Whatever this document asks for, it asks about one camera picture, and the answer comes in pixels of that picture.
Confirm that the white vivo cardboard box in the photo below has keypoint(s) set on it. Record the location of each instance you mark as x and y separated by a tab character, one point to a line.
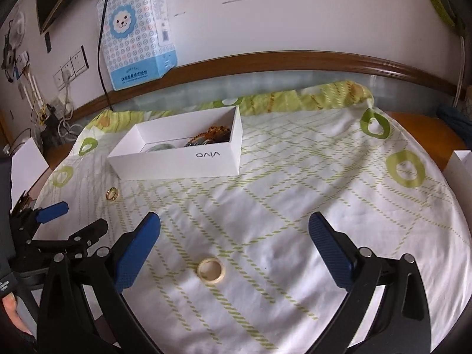
208	143

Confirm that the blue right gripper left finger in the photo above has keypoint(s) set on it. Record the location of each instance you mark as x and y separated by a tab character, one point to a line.
132	249

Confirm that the blue white tissue pack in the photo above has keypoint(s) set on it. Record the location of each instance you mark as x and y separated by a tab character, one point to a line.
136	42

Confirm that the white box at right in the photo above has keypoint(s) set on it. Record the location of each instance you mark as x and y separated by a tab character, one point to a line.
458	169

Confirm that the white green patterned bedsheet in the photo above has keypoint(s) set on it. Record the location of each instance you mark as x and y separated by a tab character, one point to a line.
234	269

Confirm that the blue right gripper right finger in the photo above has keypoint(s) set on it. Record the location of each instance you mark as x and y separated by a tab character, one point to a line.
335	248

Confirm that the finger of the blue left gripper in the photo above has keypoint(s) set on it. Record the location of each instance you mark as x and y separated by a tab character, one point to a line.
52	212
90	234

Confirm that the brown wooden headboard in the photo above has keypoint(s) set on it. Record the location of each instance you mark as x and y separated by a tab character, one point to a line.
270	61

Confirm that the person's left hand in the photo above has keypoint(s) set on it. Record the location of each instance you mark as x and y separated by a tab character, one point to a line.
10	305

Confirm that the white power strip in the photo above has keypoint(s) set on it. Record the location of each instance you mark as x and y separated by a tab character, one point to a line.
61	107

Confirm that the pale grey jade bangle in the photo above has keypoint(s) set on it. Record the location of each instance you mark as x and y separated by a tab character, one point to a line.
160	147

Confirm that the white wall socket panel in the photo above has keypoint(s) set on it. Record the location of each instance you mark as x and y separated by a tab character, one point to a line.
75	65

